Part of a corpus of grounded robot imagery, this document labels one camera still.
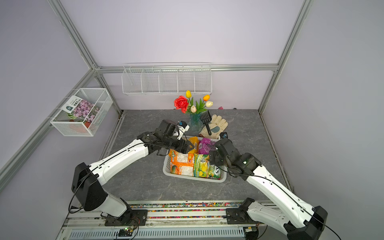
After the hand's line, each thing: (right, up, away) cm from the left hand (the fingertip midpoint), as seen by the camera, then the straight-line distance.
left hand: (188, 145), depth 78 cm
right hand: (+16, -3, -2) cm, 16 cm away
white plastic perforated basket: (-12, -14, +4) cm, 19 cm away
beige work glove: (+19, +10, +31) cm, 38 cm away
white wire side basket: (-60, +11, -4) cm, 61 cm away
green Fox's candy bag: (+7, -12, +1) cm, 14 cm away
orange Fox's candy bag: (-4, -11, +3) cm, 12 cm away
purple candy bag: (+9, -1, +8) cm, 13 cm away
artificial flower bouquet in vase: (0, +21, -3) cm, 21 cm away
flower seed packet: (-53, +19, -4) cm, 56 cm away
